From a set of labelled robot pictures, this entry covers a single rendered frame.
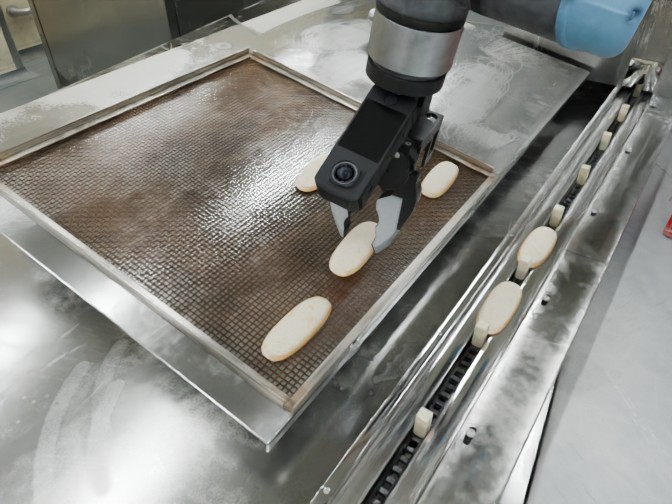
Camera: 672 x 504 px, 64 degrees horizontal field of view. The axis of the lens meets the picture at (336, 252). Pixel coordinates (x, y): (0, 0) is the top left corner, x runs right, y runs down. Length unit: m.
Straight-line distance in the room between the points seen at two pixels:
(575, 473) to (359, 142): 0.38
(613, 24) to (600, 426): 0.41
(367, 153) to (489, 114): 0.57
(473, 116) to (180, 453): 0.71
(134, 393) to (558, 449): 0.45
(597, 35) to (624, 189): 0.55
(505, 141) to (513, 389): 0.48
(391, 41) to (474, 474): 0.38
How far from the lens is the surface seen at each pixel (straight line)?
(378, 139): 0.47
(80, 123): 0.84
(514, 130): 0.99
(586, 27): 0.42
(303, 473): 0.56
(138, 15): 2.47
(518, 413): 0.58
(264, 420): 0.52
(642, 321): 0.78
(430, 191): 0.76
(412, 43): 0.45
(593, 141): 1.10
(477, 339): 0.64
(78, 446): 0.63
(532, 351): 0.63
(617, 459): 0.64
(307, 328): 0.56
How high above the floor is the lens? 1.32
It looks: 40 degrees down
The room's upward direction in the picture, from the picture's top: straight up
